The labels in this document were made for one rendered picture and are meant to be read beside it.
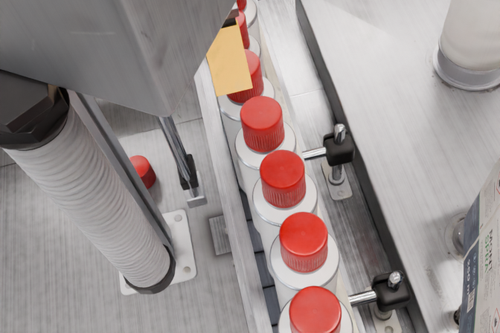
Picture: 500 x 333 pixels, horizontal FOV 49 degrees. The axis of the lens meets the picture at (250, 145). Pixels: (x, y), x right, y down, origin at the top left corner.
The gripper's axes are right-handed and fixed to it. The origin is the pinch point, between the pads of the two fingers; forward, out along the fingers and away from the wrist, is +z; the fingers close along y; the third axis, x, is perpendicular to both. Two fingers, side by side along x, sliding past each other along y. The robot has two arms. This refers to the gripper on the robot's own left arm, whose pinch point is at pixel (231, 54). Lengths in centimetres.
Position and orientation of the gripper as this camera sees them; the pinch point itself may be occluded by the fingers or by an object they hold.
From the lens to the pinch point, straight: 65.9
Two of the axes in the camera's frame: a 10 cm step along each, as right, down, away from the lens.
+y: 9.7, -2.5, 0.3
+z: 2.2, 9.1, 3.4
